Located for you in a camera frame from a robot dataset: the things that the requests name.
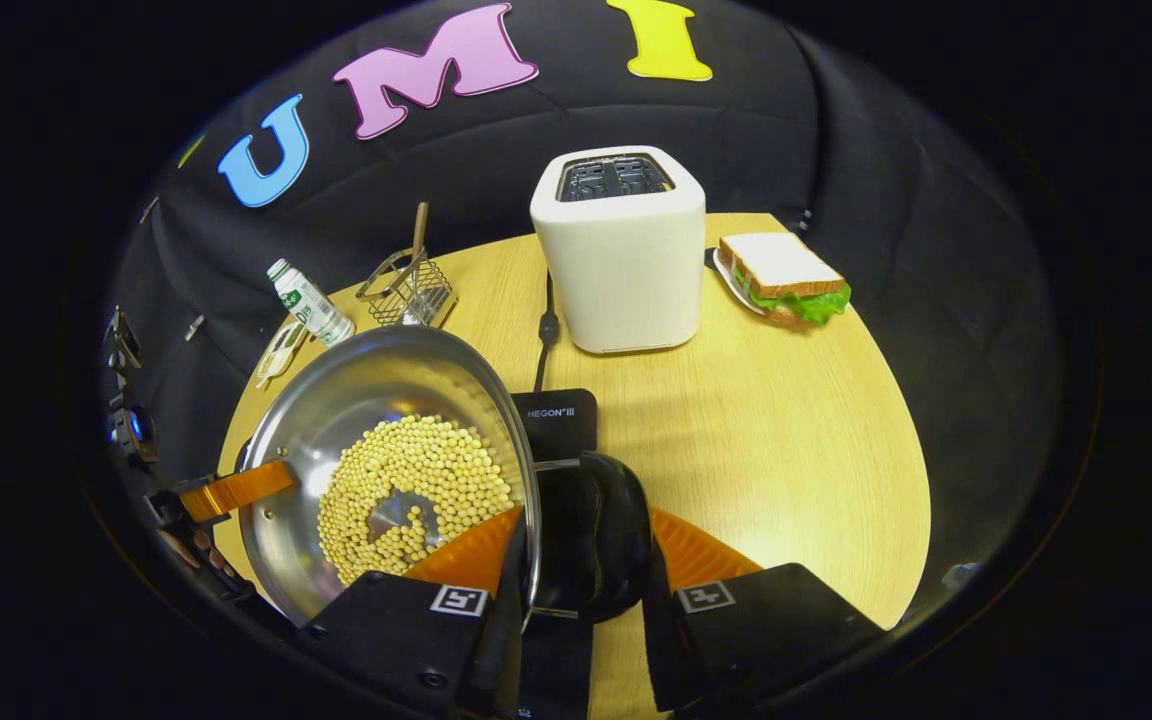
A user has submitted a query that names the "steel pot with black handles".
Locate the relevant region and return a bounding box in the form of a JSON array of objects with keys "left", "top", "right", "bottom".
[{"left": 234, "top": 325, "right": 655, "bottom": 626}]

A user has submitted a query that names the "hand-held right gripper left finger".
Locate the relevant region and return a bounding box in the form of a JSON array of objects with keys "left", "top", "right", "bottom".
[{"left": 296, "top": 505, "right": 532, "bottom": 720}]

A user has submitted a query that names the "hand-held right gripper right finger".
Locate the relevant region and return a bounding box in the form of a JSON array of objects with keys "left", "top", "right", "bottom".
[{"left": 636, "top": 505, "right": 887, "bottom": 716}]

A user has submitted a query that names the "white divided dish of beans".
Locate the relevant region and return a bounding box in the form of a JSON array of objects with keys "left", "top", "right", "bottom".
[{"left": 255, "top": 320, "right": 309, "bottom": 390}]

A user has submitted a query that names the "white bottle with green label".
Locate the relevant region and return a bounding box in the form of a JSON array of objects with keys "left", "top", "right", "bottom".
[{"left": 267, "top": 258, "right": 356, "bottom": 348}]

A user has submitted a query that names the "black toaster power cable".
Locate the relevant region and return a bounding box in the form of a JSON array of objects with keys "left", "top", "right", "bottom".
[{"left": 533, "top": 270, "right": 562, "bottom": 393}]

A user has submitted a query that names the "wire mesh utensil holder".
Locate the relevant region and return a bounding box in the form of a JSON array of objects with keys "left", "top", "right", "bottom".
[{"left": 355, "top": 247, "right": 458, "bottom": 329}]

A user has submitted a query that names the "sandwich with lettuce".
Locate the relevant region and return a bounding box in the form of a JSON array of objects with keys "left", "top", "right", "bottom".
[{"left": 718, "top": 233, "right": 853, "bottom": 326}]

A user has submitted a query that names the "white toaster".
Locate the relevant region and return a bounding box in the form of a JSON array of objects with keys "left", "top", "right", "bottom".
[{"left": 530, "top": 146, "right": 707, "bottom": 355}]

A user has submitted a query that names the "wooden-handled spoon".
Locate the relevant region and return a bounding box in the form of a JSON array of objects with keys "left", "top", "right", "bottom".
[{"left": 406, "top": 202, "right": 431, "bottom": 326}]

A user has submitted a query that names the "black induction cooktop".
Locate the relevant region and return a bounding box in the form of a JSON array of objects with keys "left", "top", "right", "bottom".
[{"left": 511, "top": 388, "right": 599, "bottom": 720}]

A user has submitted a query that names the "pile of yellow soybeans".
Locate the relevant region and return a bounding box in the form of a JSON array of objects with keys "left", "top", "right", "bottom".
[{"left": 316, "top": 415, "right": 517, "bottom": 586}]

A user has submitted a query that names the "white sandwich plate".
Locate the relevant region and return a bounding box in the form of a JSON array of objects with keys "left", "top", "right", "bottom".
[{"left": 712, "top": 248, "right": 772, "bottom": 317}]

